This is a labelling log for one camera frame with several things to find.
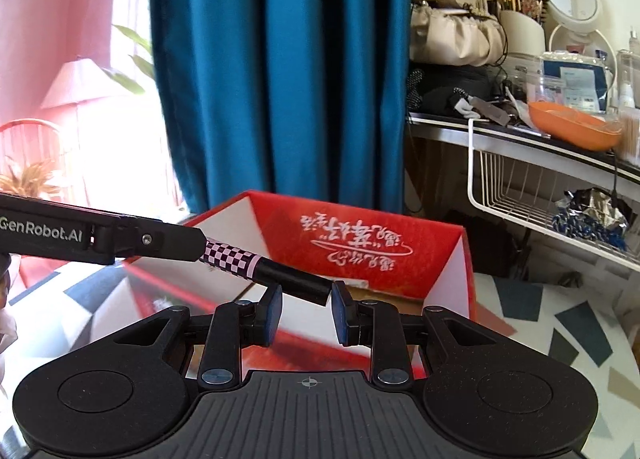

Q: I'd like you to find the red cardboard box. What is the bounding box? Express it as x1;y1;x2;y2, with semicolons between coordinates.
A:
120;190;516;380

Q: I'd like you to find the clear box with blue packs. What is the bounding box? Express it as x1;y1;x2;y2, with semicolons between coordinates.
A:
537;51;608;114

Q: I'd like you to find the blue curtain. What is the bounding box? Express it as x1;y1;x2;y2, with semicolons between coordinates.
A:
146;0;413;214

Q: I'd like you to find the pink checkered black pen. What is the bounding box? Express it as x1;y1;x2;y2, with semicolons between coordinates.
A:
200;236;334;305

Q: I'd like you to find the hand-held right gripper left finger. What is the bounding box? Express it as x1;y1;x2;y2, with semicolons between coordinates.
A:
112;284;284;390

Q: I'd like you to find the clear acrylic organiser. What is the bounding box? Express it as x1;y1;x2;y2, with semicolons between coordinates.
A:
617;49;640;107

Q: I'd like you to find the orange plastic bowl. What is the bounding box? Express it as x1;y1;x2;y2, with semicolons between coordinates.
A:
528;101;623;151

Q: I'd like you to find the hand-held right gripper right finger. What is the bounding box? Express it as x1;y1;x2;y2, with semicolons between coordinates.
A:
331;281;503;386

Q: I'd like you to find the grey rectangular pouch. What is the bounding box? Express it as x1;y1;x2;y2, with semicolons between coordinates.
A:
470;98;516;127

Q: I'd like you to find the black bag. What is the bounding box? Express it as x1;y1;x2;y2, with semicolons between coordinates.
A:
407;64;506;112

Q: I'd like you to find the white wire basket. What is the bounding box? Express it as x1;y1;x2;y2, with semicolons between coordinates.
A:
467;119;640;270

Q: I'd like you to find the black-topped dressing table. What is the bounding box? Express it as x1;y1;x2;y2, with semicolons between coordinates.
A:
407;109;640;190

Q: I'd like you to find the white brush holder cup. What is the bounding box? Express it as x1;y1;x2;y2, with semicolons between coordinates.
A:
499;10;545;56

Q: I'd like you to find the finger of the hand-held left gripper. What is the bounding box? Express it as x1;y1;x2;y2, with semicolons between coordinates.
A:
92;216;209;265

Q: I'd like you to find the printed wall backdrop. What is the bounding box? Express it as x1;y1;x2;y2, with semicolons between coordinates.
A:
0;0;201;290

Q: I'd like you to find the silver foil packet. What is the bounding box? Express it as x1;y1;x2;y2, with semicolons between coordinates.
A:
552;186;632;250

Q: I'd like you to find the beige drawstring pouch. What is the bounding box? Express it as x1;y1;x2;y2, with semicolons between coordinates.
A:
410;4;506;67

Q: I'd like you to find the black cable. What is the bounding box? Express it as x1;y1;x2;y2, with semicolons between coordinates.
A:
611;151;623;202

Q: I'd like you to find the clear cotton swab container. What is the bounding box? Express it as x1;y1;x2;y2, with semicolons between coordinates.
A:
616;114;640;164

